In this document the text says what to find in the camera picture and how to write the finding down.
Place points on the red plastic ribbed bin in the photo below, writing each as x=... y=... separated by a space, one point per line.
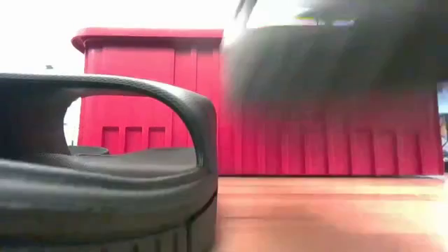
x=140 y=105

